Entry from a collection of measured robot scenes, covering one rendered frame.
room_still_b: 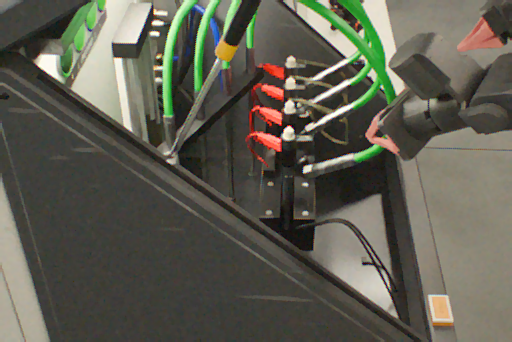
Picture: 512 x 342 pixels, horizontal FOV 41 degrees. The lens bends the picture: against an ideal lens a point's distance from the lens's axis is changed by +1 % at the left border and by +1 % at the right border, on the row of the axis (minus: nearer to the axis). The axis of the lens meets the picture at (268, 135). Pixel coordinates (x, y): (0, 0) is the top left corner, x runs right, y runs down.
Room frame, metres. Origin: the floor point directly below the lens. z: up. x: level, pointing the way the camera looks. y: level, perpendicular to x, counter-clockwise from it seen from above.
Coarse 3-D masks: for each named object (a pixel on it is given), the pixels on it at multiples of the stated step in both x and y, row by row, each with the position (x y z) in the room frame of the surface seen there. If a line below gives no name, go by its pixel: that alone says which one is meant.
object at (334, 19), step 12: (192, 0) 0.89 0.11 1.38; (300, 0) 0.82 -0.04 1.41; (312, 0) 0.82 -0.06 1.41; (180, 12) 0.90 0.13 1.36; (324, 12) 0.81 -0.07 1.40; (180, 24) 0.91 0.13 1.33; (336, 24) 0.80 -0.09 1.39; (348, 24) 0.80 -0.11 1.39; (168, 36) 0.92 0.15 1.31; (348, 36) 0.79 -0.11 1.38; (360, 36) 0.79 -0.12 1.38; (168, 48) 0.91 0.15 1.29; (360, 48) 0.78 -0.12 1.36; (168, 60) 0.92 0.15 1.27; (372, 60) 0.78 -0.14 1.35; (168, 72) 0.92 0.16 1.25; (384, 72) 0.77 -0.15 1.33; (168, 84) 0.92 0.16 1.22; (384, 84) 0.77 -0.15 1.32; (168, 96) 0.92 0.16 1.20; (396, 96) 0.77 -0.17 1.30; (168, 108) 0.92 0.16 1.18; (168, 120) 0.92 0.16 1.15; (360, 156) 0.78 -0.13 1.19; (372, 156) 0.77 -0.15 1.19
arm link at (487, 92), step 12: (504, 60) 0.65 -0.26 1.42; (492, 72) 0.64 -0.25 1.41; (504, 72) 0.63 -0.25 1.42; (480, 84) 0.64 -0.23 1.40; (492, 84) 0.62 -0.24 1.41; (504, 84) 0.61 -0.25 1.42; (480, 96) 0.61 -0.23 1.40; (492, 96) 0.60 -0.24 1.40; (504, 96) 0.59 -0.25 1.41; (504, 108) 0.60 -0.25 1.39
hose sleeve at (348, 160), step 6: (348, 156) 0.79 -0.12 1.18; (354, 156) 0.78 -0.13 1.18; (324, 162) 0.81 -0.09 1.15; (330, 162) 0.80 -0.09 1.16; (336, 162) 0.79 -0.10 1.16; (342, 162) 0.79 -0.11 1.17; (348, 162) 0.78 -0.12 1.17; (354, 162) 0.78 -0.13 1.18; (312, 168) 0.81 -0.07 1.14; (318, 168) 0.80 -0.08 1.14; (324, 168) 0.80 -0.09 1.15; (330, 168) 0.79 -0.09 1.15; (336, 168) 0.79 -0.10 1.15; (342, 168) 0.79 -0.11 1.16; (318, 174) 0.80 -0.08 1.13
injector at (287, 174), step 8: (280, 136) 0.92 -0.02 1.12; (296, 136) 0.92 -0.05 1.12; (280, 144) 0.92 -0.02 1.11; (288, 144) 0.91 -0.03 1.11; (296, 144) 0.91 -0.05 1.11; (280, 152) 0.92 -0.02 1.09; (288, 152) 0.91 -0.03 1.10; (296, 152) 0.92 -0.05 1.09; (280, 160) 0.92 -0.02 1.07; (288, 160) 0.91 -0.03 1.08; (296, 160) 0.92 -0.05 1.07; (304, 160) 0.91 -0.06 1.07; (288, 168) 0.91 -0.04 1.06; (296, 168) 0.91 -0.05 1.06; (288, 176) 0.91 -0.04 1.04; (288, 184) 0.91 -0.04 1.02; (288, 192) 0.91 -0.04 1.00; (288, 200) 0.91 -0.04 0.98; (288, 208) 0.91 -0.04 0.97; (288, 216) 0.91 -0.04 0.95; (288, 224) 0.91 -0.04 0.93
